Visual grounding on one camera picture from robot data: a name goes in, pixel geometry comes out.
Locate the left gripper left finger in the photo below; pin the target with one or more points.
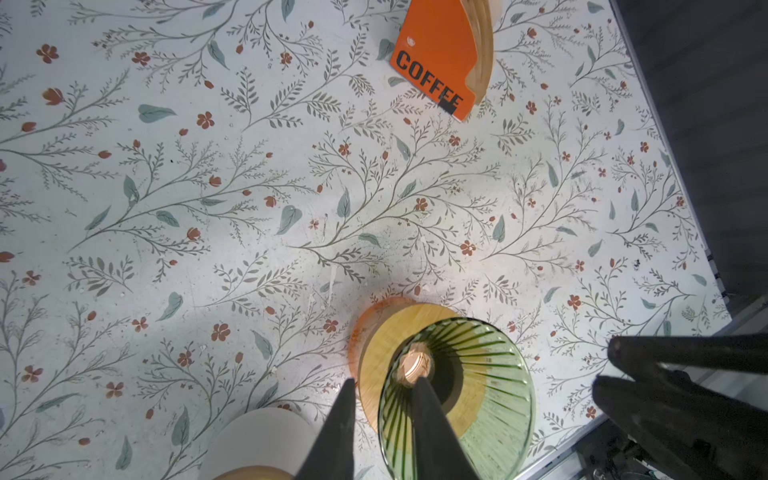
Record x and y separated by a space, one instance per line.
332 454

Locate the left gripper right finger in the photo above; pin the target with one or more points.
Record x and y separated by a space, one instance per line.
438 453

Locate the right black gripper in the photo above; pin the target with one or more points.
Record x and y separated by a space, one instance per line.
689 431

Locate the frosted white glass mug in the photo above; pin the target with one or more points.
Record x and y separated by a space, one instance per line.
269 443

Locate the green glass dripper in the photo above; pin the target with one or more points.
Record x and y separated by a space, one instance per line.
483 385

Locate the orange coffee filter pack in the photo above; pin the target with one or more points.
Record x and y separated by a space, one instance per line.
445 49

